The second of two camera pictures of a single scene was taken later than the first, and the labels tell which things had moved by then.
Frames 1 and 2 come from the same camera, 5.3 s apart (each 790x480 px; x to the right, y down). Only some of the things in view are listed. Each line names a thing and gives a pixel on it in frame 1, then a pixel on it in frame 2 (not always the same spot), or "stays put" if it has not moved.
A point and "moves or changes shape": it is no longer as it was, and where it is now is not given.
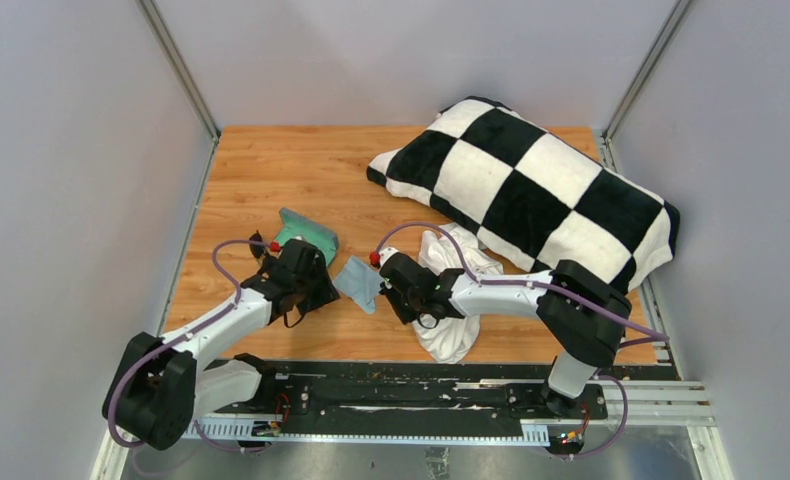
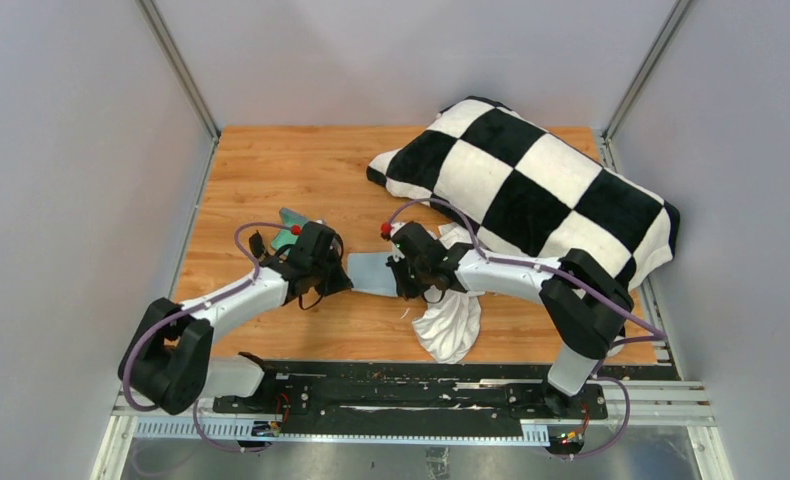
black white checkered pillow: [533, 197] stays put
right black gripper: [405, 316] to [404, 288]
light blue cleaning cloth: [360, 283] moves or changes shape
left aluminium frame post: [178, 64] stays put
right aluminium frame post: [605, 145] stays put
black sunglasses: [257, 250] stays put
